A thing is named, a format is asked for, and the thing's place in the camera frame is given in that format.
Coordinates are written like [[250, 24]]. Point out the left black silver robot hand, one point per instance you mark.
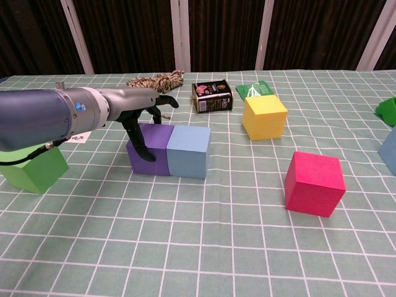
[[133, 100]]

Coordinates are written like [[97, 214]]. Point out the purple foam cube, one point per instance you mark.
[[154, 154]]

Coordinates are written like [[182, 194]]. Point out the light blue foam cube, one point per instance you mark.
[[188, 154], [389, 151]]

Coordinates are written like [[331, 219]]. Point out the yellow foam cube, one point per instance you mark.
[[264, 119]]

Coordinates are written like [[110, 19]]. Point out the pink foam cube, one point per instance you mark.
[[314, 185]]

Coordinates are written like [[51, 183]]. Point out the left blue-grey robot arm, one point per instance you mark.
[[37, 117]]

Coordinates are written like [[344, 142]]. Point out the white postcard with red picture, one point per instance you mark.
[[80, 137]]

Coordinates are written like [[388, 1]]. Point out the dark pleated curtain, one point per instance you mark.
[[130, 34]]

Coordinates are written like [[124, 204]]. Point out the small black box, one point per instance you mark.
[[212, 97]]

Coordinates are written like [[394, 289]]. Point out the green foil packet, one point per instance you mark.
[[255, 89]]

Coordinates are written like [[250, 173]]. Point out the green foam cube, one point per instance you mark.
[[34, 173]]

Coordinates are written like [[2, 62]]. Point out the green checkered tablecloth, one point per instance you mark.
[[198, 247]]

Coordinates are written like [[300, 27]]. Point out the green plastic grid tray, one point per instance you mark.
[[388, 111]]

